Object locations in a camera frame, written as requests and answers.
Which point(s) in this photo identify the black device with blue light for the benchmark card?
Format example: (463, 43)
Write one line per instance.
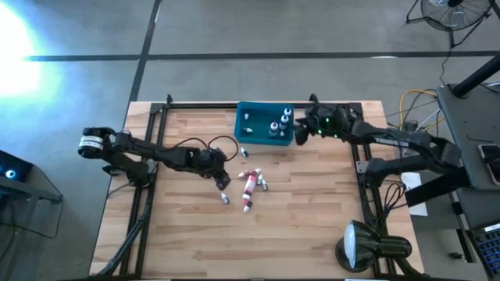
(11, 168)

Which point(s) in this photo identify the black floor fan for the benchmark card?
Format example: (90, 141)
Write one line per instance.
(455, 15)

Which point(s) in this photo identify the large blue food coloring bottle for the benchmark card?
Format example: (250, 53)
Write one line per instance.
(284, 122)

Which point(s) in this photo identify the black smartphone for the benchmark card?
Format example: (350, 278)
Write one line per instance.
(492, 160)

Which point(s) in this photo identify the white marker pen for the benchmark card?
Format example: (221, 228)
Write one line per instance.
(243, 174)

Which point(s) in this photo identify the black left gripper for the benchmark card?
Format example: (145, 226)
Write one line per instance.
(209, 162)

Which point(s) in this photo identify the grey side stand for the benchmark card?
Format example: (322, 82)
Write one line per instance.
(39, 191)

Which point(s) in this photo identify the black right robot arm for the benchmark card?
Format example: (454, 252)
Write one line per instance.
(390, 140)

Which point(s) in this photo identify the large black food coloring bottle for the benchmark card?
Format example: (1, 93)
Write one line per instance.
(288, 112)

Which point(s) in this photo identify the large purple food coloring bottle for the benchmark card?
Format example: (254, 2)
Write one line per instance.
(273, 128)

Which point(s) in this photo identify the laptop with lit keyboard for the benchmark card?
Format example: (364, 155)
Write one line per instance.
(490, 250)

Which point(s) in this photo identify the white paper sheet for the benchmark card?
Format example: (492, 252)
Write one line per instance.
(410, 181)

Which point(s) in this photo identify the black diagonal pole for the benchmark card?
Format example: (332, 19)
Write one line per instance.
(476, 76)

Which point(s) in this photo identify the black desk lamp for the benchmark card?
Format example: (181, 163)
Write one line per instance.
(367, 246)

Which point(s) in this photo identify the large red food coloring bottle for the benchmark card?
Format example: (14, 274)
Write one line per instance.
(250, 183)

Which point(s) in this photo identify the teal plastic bin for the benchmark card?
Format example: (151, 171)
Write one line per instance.
(258, 117)

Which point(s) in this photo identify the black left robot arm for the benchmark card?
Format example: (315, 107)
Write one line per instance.
(156, 150)

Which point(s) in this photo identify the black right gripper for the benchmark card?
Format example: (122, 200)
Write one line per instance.
(324, 121)

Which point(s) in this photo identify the dark grey side table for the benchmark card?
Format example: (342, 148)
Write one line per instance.
(468, 117)

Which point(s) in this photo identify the small black floor object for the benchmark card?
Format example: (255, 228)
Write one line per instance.
(456, 256)

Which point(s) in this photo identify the black aluminium table frame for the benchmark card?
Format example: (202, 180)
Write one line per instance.
(195, 105)

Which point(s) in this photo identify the black power adapter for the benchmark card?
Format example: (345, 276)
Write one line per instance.
(411, 125)

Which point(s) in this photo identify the small red dropper bottle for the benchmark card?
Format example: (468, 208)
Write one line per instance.
(255, 171)
(246, 198)

